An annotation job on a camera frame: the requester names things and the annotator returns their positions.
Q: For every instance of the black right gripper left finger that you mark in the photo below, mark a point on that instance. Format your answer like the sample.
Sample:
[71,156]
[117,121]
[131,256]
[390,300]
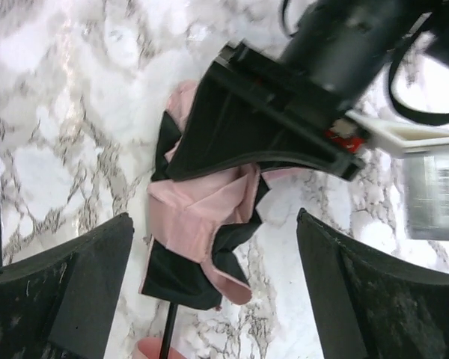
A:
[60,303]

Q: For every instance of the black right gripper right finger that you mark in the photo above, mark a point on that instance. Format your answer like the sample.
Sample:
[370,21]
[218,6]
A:
[369,304]

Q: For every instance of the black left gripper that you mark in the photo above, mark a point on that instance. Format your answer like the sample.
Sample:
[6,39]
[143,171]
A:
[249,109]

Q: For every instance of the pink folding umbrella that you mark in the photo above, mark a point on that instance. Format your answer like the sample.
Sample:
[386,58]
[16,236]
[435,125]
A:
[196,225]

